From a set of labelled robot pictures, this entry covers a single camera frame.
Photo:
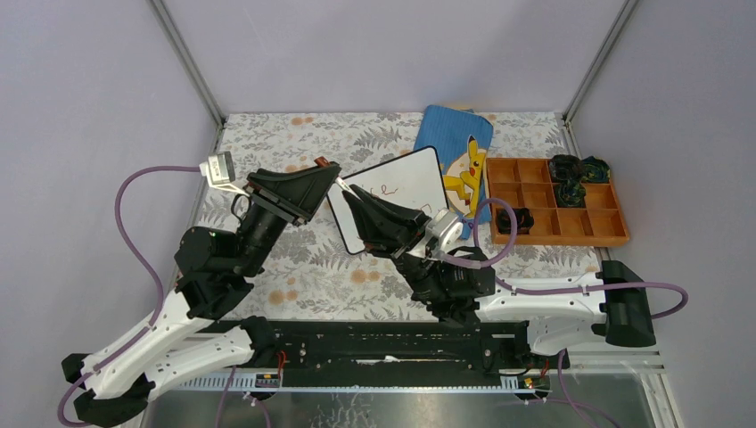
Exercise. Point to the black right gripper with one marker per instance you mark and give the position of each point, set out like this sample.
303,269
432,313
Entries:
385,224

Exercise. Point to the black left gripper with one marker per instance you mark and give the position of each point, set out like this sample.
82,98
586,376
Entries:
297,197

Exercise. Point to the white whiteboard marker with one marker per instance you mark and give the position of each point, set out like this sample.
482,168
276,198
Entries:
343,185

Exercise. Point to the white whiteboard black frame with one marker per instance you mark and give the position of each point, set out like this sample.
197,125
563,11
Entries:
413,180

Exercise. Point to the red marker cap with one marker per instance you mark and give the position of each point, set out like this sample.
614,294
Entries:
322,162

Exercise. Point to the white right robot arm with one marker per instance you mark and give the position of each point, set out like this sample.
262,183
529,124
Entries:
459,285

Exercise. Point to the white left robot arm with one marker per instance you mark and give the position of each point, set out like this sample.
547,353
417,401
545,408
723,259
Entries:
114,385

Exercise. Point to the floral tablecloth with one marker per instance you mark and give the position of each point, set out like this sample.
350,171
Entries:
309,275

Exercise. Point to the blue Pikachu cloth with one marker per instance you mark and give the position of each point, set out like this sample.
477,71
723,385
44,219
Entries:
461,139

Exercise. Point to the orange compartment tray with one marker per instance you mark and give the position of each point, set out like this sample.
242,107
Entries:
525,183

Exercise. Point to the dark patterned cloth roll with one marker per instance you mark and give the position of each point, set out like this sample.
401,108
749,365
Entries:
596,171
570,194
566,167

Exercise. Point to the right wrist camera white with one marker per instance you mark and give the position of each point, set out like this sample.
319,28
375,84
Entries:
440,233

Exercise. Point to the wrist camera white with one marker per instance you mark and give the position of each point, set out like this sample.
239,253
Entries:
219,173
440,233

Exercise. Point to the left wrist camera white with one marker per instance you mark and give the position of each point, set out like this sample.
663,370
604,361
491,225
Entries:
219,173

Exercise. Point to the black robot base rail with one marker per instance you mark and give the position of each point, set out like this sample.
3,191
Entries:
374,357

